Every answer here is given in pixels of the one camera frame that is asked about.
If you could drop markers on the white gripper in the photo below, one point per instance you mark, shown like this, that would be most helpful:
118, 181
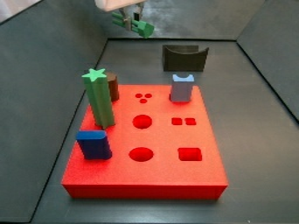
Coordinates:
110, 5

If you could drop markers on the green three prong object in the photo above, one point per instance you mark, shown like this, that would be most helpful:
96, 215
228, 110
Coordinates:
139, 27

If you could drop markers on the black curved fixture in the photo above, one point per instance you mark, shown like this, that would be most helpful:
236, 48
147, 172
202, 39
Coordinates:
184, 58

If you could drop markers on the red peg board block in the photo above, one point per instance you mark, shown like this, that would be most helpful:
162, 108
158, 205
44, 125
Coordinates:
164, 153

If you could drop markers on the brown cylinder peg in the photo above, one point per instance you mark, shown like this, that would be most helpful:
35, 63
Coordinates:
112, 86

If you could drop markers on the green star peg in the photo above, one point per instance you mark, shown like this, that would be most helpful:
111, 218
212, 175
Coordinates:
96, 85

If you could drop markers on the dark blue peg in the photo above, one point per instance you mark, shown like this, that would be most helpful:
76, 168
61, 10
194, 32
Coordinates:
94, 144

